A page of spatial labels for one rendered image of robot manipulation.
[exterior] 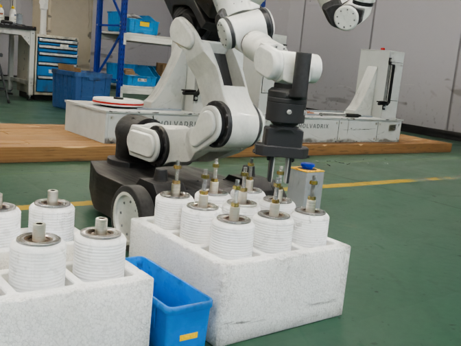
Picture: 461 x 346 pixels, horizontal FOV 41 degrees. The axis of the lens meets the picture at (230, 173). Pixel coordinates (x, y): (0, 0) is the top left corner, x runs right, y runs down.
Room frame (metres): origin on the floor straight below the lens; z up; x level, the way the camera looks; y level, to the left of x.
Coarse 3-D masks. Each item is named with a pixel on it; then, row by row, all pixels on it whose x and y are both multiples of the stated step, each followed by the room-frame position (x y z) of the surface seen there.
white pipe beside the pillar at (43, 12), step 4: (40, 0) 7.23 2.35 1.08; (44, 0) 7.22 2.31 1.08; (40, 4) 7.23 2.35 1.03; (44, 4) 7.22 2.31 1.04; (40, 8) 7.25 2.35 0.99; (44, 8) 7.24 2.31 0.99; (40, 12) 7.26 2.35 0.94; (44, 12) 7.25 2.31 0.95; (40, 16) 7.26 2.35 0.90; (44, 16) 7.25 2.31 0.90; (40, 20) 7.25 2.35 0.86; (44, 20) 7.25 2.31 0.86; (40, 24) 7.25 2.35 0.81; (44, 24) 7.25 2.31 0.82; (40, 28) 7.25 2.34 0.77; (44, 28) 7.25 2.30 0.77; (40, 32) 7.24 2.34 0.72; (44, 32) 7.25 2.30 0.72
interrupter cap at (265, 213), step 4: (260, 212) 1.38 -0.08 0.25; (264, 212) 1.39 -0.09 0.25; (268, 212) 1.39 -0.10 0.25; (280, 212) 1.40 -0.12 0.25; (284, 212) 1.40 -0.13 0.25; (264, 216) 1.35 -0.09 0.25; (268, 216) 1.35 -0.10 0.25; (272, 216) 1.37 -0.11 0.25; (280, 216) 1.37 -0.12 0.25; (284, 216) 1.36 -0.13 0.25; (288, 216) 1.36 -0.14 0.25
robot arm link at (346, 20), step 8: (320, 0) 2.01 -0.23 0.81; (328, 0) 1.99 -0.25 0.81; (336, 0) 1.98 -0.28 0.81; (344, 0) 1.99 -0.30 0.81; (328, 8) 1.98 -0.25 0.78; (336, 8) 1.97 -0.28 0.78; (344, 8) 1.95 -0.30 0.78; (352, 8) 1.95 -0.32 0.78; (328, 16) 1.99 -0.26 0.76; (336, 16) 1.97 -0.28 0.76; (344, 16) 1.96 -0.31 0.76; (352, 16) 1.95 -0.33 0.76; (336, 24) 1.98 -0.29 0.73; (344, 24) 1.97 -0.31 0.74; (352, 24) 1.96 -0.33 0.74
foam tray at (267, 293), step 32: (160, 256) 1.38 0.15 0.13; (192, 256) 1.28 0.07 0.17; (256, 256) 1.28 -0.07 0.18; (288, 256) 1.31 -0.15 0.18; (320, 256) 1.37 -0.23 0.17; (224, 288) 1.20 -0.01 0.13; (256, 288) 1.25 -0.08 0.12; (288, 288) 1.32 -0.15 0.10; (320, 288) 1.38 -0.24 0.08; (224, 320) 1.21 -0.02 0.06; (256, 320) 1.26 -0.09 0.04; (288, 320) 1.32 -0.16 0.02; (320, 320) 1.39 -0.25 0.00
